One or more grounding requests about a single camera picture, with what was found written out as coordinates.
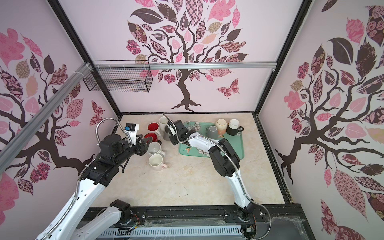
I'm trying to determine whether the aluminium rail wall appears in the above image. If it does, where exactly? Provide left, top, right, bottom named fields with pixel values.
left=93, top=61, right=277, bottom=70
left=1, top=63, right=92, bottom=173

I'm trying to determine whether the white ribbed base mug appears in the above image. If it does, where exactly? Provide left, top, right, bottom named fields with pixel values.
left=159, top=116, right=168, bottom=131

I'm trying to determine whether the black wire basket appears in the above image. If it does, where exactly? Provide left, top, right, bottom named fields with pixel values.
left=83, top=60, right=153, bottom=93

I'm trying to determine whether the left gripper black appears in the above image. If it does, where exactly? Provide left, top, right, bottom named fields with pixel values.
left=114, top=134, right=153, bottom=167

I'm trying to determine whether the cream beige mug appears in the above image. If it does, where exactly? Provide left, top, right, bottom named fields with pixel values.
left=147, top=142, right=166, bottom=158

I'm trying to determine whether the pale pink mug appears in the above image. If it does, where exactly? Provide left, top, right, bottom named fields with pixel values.
left=148, top=154, right=168, bottom=172

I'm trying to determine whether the white slotted cable duct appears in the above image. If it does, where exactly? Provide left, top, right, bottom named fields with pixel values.
left=97, top=226, right=243, bottom=240

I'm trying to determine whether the red mug black handle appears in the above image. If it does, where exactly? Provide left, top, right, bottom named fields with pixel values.
left=144, top=133, right=159, bottom=143

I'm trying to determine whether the dark grey mug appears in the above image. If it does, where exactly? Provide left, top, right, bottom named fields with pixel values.
left=163, top=126, right=172, bottom=141

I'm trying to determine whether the aluminium rail left wall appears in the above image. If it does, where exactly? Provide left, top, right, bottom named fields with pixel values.
left=1, top=63, right=92, bottom=173

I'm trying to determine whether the green floral serving tray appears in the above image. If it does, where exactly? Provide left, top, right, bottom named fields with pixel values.
left=179, top=121, right=245, bottom=160

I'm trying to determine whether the light grey mug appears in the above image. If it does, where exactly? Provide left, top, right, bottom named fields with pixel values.
left=206, top=125, right=219, bottom=140

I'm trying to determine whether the aluminium rail back wall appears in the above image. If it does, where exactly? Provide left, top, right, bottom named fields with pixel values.
left=93, top=61, right=277, bottom=70

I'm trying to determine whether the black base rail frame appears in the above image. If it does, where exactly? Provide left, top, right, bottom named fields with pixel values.
left=108, top=204, right=315, bottom=240

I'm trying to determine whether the white mug red inside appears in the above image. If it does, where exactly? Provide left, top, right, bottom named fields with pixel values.
left=147, top=123, right=162, bottom=137

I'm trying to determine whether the cream and peach mug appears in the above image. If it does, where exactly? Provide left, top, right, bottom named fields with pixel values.
left=215, top=119, right=228, bottom=135

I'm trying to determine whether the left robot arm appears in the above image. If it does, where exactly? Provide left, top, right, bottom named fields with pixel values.
left=37, top=134, right=153, bottom=240

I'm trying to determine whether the white and black mug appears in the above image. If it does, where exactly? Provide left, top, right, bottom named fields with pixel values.
left=226, top=119, right=244, bottom=136

